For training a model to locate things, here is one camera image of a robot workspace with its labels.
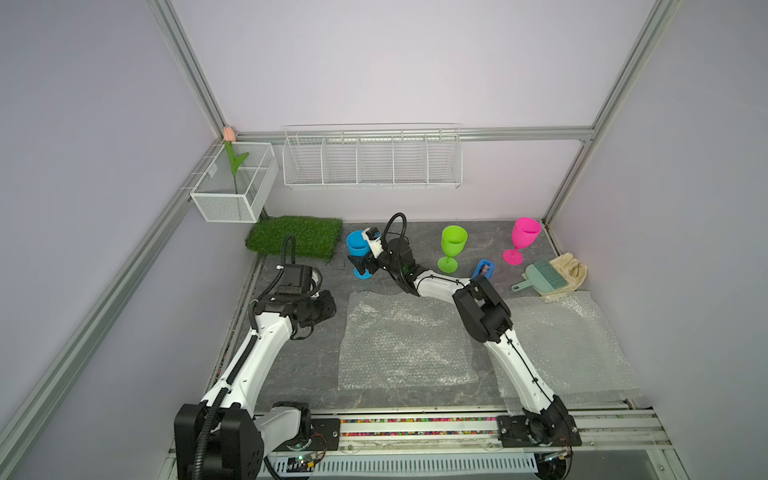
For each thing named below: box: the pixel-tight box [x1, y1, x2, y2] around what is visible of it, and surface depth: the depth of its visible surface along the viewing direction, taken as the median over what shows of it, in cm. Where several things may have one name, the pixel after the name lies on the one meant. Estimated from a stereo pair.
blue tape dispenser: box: [472, 258, 496, 280], surface depth 103 cm
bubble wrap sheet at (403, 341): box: [339, 291, 479, 391], surface depth 88 cm
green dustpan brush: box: [511, 261, 568, 292], surface depth 104 cm
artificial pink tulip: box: [223, 126, 249, 194], surface depth 92 cm
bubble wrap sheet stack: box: [487, 290, 641, 412], surface depth 88 cm
